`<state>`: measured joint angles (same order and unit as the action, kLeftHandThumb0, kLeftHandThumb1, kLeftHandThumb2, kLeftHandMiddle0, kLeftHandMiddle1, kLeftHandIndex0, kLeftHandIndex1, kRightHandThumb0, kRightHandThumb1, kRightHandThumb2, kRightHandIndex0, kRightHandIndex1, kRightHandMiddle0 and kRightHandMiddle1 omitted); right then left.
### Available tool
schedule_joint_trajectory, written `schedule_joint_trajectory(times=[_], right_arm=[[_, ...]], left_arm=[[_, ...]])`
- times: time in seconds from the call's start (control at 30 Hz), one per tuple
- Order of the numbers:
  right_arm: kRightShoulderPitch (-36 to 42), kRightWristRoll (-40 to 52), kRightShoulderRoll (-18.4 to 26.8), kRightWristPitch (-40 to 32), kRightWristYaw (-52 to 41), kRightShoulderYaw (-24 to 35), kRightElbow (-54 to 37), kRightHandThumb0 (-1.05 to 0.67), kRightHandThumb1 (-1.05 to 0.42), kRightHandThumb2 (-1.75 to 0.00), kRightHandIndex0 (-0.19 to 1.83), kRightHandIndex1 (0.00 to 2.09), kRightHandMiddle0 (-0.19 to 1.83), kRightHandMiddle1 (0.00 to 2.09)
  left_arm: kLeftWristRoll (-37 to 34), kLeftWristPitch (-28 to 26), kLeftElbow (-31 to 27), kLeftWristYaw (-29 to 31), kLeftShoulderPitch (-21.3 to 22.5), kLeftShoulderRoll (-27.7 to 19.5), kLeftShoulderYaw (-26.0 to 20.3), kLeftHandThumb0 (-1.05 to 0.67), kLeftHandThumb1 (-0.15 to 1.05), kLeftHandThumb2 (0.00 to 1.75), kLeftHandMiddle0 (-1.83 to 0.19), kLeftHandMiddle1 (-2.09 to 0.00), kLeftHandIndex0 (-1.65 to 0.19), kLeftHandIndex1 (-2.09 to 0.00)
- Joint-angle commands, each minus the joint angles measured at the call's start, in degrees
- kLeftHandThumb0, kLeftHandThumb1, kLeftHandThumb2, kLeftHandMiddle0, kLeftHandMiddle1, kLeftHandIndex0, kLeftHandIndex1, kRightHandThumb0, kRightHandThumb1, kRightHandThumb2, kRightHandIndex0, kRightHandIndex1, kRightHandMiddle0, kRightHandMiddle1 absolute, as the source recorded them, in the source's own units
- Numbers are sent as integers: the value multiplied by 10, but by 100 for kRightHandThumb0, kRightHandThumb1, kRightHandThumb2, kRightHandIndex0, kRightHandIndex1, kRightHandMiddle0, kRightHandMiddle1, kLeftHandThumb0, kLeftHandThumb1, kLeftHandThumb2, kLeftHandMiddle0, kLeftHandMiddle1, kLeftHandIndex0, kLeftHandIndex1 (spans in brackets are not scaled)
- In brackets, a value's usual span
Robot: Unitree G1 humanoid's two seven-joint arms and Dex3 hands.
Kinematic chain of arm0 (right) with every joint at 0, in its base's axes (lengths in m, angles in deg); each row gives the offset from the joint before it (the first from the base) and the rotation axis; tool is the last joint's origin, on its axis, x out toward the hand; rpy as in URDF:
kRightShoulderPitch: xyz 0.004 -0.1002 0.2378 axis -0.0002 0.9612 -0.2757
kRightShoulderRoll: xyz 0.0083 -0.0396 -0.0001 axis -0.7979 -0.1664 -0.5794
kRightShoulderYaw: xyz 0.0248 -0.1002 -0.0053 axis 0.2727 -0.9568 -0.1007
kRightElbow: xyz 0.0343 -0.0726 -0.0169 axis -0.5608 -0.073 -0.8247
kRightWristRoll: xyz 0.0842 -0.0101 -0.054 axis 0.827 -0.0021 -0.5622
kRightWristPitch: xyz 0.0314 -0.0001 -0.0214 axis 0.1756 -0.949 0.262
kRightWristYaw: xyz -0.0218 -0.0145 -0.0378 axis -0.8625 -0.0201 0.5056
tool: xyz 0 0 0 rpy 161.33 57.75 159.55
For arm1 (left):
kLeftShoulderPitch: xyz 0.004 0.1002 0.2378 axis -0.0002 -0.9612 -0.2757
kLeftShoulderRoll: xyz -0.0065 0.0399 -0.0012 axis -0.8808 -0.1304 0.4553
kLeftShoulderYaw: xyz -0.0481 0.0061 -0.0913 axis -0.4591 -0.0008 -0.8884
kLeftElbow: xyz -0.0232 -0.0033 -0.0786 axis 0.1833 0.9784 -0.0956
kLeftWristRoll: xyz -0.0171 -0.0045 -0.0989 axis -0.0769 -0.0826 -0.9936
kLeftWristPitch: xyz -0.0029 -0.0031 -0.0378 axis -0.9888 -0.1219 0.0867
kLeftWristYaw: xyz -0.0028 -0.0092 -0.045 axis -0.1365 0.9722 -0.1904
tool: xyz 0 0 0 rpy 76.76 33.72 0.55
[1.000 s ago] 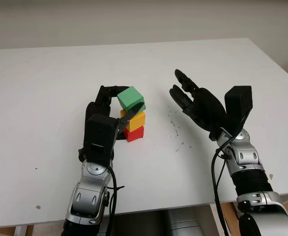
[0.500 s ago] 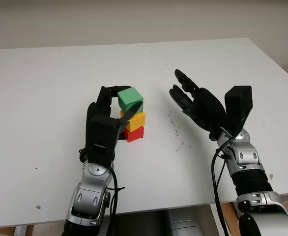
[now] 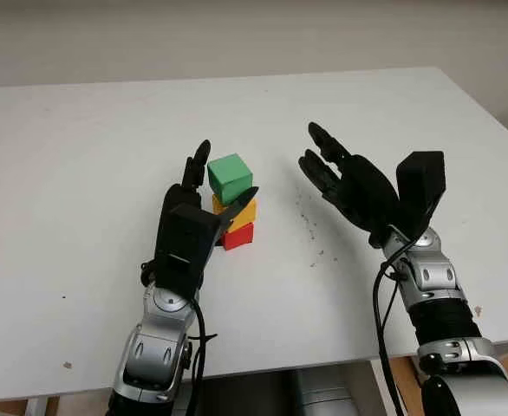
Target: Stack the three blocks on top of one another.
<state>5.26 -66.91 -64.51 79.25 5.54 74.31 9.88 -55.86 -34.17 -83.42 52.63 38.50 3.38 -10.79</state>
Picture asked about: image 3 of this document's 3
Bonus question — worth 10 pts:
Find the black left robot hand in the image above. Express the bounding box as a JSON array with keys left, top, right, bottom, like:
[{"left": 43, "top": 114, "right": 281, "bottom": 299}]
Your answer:
[{"left": 156, "top": 139, "right": 260, "bottom": 248}]

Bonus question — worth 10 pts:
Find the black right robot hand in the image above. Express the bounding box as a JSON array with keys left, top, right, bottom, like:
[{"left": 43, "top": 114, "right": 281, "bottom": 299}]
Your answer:
[{"left": 297, "top": 121, "right": 402, "bottom": 249}]

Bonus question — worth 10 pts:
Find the green cube block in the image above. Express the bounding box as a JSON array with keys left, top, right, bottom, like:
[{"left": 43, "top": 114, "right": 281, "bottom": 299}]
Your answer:
[{"left": 206, "top": 154, "right": 254, "bottom": 205}]

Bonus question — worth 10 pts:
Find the yellow cube block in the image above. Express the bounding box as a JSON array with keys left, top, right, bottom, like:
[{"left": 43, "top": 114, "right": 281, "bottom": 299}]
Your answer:
[{"left": 212, "top": 193, "right": 258, "bottom": 231}]

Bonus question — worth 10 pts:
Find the red cube block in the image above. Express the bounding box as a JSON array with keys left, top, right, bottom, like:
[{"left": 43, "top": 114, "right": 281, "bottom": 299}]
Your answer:
[{"left": 221, "top": 222, "right": 255, "bottom": 251}]

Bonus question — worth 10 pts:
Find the white table leg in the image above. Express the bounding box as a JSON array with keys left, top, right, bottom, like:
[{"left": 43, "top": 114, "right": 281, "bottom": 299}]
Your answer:
[{"left": 368, "top": 358, "right": 405, "bottom": 416}]

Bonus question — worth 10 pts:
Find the silver right robot leg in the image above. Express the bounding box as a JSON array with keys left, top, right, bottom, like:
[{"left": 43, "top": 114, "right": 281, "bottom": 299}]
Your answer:
[{"left": 299, "top": 367, "right": 350, "bottom": 416}]

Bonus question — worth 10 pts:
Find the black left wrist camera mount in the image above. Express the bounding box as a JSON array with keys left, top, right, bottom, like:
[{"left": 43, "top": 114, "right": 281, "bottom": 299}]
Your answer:
[{"left": 153, "top": 204, "right": 221, "bottom": 290}]

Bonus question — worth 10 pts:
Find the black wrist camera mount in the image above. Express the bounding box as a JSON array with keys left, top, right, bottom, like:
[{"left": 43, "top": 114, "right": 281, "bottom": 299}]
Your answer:
[
  {"left": 381, "top": 150, "right": 448, "bottom": 239},
  {"left": 153, "top": 204, "right": 221, "bottom": 290}
]

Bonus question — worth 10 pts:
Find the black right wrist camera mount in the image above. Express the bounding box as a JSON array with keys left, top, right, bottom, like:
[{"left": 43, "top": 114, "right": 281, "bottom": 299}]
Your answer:
[{"left": 381, "top": 150, "right": 448, "bottom": 239}]

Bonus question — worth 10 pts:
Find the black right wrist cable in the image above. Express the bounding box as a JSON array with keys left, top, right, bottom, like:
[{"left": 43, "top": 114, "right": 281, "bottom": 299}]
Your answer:
[{"left": 374, "top": 242, "right": 411, "bottom": 416}]

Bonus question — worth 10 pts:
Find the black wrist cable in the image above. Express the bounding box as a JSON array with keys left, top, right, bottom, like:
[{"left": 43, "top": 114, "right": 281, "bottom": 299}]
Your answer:
[
  {"left": 184, "top": 298, "right": 218, "bottom": 416},
  {"left": 374, "top": 242, "right": 411, "bottom": 416}
]

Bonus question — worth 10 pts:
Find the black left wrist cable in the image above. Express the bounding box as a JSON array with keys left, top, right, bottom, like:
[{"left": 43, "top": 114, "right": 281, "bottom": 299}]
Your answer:
[{"left": 184, "top": 298, "right": 218, "bottom": 416}]

